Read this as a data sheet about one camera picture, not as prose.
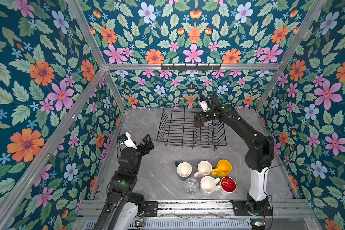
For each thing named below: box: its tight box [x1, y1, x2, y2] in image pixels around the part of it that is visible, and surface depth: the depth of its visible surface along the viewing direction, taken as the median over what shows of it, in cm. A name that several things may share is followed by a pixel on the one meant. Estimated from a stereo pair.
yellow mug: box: [210, 159, 232, 178], surface depth 82 cm
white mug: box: [199, 175, 221, 196], surface depth 77 cm
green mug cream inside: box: [174, 161, 193, 181], surface depth 80 cm
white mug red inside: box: [215, 176, 237, 196], surface depth 78 cm
